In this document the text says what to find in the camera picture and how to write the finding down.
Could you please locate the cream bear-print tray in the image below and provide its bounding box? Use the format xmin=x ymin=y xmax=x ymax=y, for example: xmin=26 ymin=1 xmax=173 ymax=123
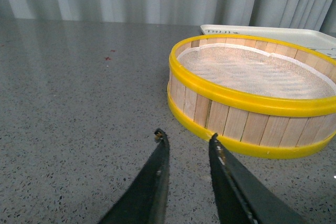
xmin=201 ymin=25 xmax=335 ymax=59

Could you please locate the white mesh steamer liner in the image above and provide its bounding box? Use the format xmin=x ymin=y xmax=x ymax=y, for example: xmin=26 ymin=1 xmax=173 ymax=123
xmin=177 ymin=43 xmax=335 ymax=99

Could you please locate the bamboo steamer with yellow rims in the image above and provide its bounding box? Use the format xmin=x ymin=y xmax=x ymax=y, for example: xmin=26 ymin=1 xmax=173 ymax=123
xmin=167 ymin=35 xmax=335 ymax=159

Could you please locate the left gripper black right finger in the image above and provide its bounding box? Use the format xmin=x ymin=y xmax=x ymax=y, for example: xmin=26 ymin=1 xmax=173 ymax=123
xmin=208 ymin=133 xmax=306 ymax=223

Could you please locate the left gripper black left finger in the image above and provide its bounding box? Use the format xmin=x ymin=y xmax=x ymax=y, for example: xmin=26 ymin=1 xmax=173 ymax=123
xmin=99 ymin=128 xmax=170 ymax=223

